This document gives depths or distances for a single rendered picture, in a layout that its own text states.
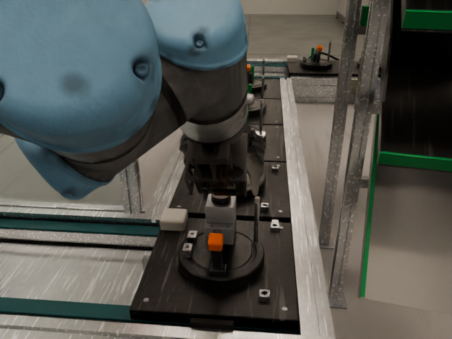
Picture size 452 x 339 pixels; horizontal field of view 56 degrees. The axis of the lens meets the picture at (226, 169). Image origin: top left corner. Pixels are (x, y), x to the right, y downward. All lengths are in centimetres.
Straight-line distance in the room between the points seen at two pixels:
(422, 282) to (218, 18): 48
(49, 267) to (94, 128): 69
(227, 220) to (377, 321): 33
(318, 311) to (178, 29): 47
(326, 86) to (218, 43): 152
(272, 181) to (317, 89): 91
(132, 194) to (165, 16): 56
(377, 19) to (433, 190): 26
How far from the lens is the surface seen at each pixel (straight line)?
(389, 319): 83
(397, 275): 66
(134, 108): 18
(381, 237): 67
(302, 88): 181
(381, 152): 55
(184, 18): 32
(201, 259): 69
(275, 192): 91
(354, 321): 81
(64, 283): 81
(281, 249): 75
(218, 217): 65
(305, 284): 70
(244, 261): 69
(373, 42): 61
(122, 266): 81
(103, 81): 17
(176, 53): 31
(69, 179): 32
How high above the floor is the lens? 142
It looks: 27 degrees down
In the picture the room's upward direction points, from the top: straight up
